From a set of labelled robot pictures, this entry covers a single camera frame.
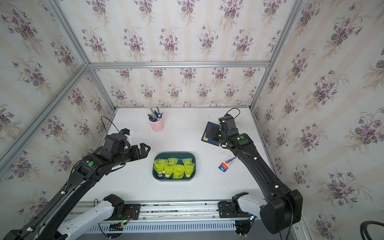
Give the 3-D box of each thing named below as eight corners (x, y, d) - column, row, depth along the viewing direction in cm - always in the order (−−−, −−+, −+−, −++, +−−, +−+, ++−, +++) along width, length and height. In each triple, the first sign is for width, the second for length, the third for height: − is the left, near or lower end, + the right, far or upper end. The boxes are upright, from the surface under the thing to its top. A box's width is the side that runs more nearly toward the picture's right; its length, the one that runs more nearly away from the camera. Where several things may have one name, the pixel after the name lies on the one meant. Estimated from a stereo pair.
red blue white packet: (223, 173, 88) (224, 172, 87) (217, 167, 91) (218, 166, 89) (237, 159, 94) (238, 158, 92) (231, 154, 96) (232, 153, 95)
